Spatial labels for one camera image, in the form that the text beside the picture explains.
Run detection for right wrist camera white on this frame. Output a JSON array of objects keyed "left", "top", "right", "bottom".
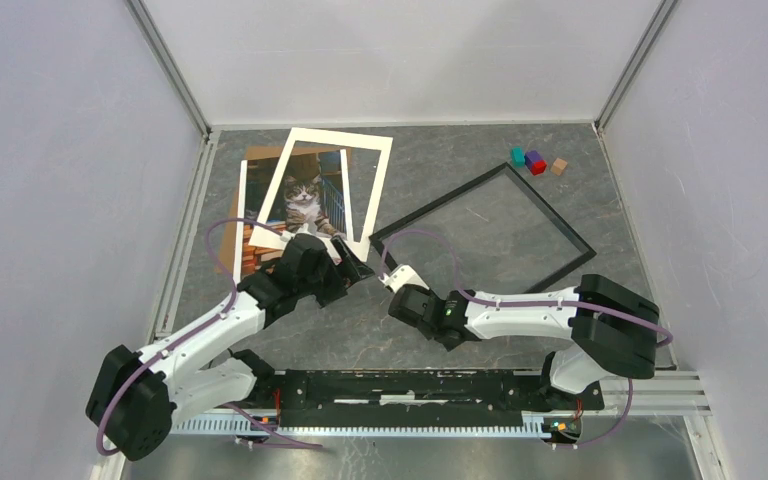
[{"left": 380, "top": 265, "right": 429, "bottom": 293}]

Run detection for black picture frame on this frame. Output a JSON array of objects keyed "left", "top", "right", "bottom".
[{"left": 368, "top": 162, "right": 599, "bottom": 294}]

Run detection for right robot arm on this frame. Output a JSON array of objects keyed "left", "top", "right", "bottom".
[{"left": 382, "top": 266, "right": 671, "bottom": 408}]

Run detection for white mat board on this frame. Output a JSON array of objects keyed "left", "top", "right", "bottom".
[{"left": 250, "top": 127, "right": 393, "bottom": 261}]

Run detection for red cube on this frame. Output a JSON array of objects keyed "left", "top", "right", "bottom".
[{"left": 529, "top": 160, "right": 547, "bottom": 176}]

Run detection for tan wooden cube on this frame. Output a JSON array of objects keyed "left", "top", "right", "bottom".
[{"left": 551, "top": 158, "right": 568, "bottom": 176}]

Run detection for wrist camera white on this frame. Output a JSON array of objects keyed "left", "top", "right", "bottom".
[
  {"left": 280, "top": 230, "right": 295, "bottom": 243},
  {"left": 380, "top": 265, "right": 429, "bottom": 293}
]

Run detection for purple cable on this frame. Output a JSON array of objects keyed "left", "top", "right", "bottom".
[
  {"left": 95, "top": 217, "right": 326, "bottom": 458},
  {"left": 377, "top": 228, "right": 675, "bottom": 450}
]

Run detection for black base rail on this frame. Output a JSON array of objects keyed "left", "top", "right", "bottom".
[{"left": 235, "top": 369, "right": 605, "bottom": 428}]

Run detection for aluminium frame rails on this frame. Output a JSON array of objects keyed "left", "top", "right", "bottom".
[{"left": 125, "top": 1, "right": 729, "bottom": 479}]

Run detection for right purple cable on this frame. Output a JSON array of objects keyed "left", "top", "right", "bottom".
[{"left": 377, "top": 228, "right": 675, "bottom": 450}]

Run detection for brown backing board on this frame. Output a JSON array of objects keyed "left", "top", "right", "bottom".
[{"left": 215, "top": 145, "right": 352, "bottom": 276}]

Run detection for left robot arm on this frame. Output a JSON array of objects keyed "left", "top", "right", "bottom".
[{"left": 85, "top": 234, "right": 375, "bottom": 461}]

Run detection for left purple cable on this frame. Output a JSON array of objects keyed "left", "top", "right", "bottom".
[{"left": 95, "top": 217, "right": 326, "bottom": 458}]

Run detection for teal cube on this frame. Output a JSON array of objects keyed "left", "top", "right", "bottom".
[{"left": 510, "top": 147, "right": 527, "bottom": 167}]

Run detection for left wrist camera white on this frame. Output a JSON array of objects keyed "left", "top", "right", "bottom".
[{"left": 280, "top": 230, "right": 295, "bottom": 243}]

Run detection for cat photo print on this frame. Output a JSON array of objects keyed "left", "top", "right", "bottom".
[{"left": 232, "top": 149, "right": 359, "bottom": 280}]

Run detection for purple cube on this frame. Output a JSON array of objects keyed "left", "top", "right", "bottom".
[{"left": 525, "top": 150, "right": 545, "bottom": 168}]

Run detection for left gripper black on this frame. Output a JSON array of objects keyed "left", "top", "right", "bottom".
[{"left": 296, "top": 235, "right": 373, "bottom": 308}]

